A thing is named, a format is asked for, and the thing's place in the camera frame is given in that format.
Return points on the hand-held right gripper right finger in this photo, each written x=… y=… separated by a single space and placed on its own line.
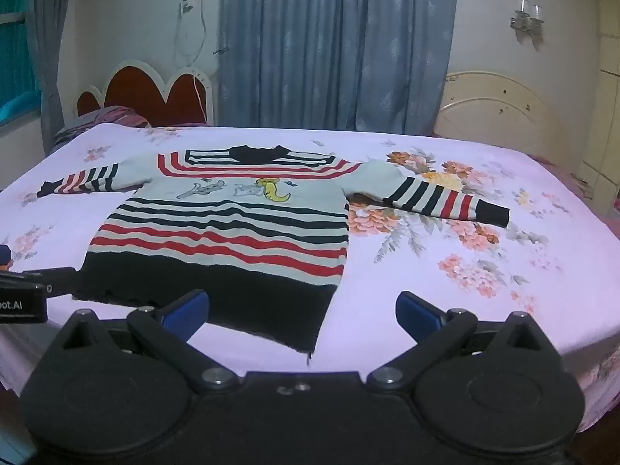
x=417 y=314

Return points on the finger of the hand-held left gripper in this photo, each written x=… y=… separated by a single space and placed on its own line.
x=51 y=280
x=4 y=257

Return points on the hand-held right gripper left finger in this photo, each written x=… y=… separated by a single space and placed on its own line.
x=186 y=314

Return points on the striped knit sweater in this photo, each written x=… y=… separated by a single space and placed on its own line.
x=218 y=252

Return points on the floral bed sheet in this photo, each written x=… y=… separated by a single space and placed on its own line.
x=368 y=271

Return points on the striped purple pillow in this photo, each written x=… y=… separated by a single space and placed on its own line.
x=109 y=117

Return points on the pink blanket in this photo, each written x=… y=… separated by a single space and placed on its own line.
x=562 y=174

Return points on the red heart-shaped headboard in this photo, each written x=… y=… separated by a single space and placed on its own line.
x=140 y=97

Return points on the grey side curtain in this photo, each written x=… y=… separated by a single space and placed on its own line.
x=51 y=58

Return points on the teal window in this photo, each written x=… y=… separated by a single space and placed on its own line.
x=14 y=48

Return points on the cream arched headboard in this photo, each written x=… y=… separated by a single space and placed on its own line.
x=503 y=116

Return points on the cream wardrobe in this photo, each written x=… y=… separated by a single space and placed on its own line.
x=605 y=121

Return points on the blue-grey patterned curtain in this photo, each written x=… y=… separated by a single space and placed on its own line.
x=334 y=48

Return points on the dark wall hook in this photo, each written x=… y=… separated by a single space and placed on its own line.
x=222 y=51

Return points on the glass wall lamp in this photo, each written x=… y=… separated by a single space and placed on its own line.
x=527 y=18

